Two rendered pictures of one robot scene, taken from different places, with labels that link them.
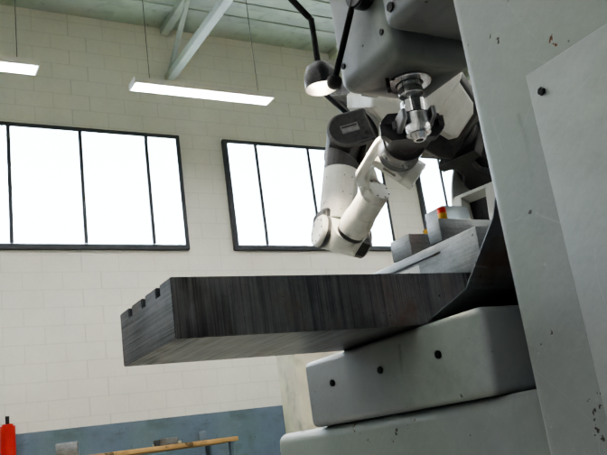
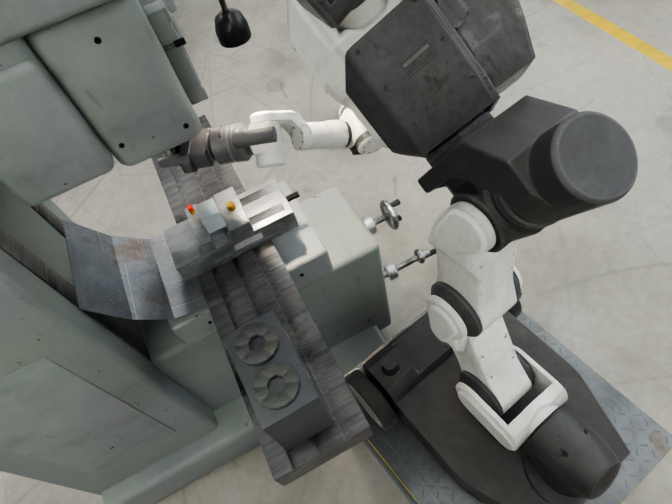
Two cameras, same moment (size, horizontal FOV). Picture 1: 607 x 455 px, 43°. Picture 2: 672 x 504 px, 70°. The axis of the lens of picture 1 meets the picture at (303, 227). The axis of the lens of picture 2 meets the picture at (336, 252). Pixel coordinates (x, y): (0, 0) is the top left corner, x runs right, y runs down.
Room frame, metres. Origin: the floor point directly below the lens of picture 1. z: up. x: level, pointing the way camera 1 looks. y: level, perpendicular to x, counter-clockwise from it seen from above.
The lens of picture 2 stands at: (1.92, -1.03, 1.98)
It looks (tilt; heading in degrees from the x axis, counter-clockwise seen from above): 55 degrees down; 108
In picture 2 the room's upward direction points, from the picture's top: 17 degrees counter-clockwise
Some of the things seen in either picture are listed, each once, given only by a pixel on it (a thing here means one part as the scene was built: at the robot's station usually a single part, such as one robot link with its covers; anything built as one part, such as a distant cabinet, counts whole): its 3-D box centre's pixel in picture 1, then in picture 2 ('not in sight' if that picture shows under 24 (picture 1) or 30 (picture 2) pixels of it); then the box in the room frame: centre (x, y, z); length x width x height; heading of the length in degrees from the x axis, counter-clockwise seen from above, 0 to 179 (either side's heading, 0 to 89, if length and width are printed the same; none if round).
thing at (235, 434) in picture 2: not in sight; (236, 370); (1.13, -0.36, 0.10); 1.20 x 0.60 x 0.20; 31
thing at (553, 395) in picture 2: not in sight; (509, 393); (2.13, -0.62, 0.68); 0.21 x 0.20 x 0.13; 132
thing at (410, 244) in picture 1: (433, 248); (233, 212); (1.41, -0.23, 1.00); 0.15 x 0.06 x 0.04; 120
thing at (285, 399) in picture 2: not in sight; (279, 379); (1.61, -0.70, 1.01); 0.22 x 0.12 x 0.20; 123
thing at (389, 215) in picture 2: not in sight; (380, 219); (1.77, 0.02, 0.61); 0.16 x 0.12 x 0.12; 31
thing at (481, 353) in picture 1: (463, 368); (238, 258); (1.35, -0.24, 0.77); 0.50 x 0.35 x 0.12; 31
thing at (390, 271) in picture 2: not in sight; (409, 261); (1.87, -0.08, 0.49); 0.22 x 0.06 x 0.06; 31
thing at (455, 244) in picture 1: (444, 263); (229, 224); (1.39, -0.25, 0.96); 0.35 x 0.15 x 0.11; 30
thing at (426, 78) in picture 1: (408, 82); not in sight; (1.35, -0.24, 1.31); 0.09 x 0.09 x 0.01
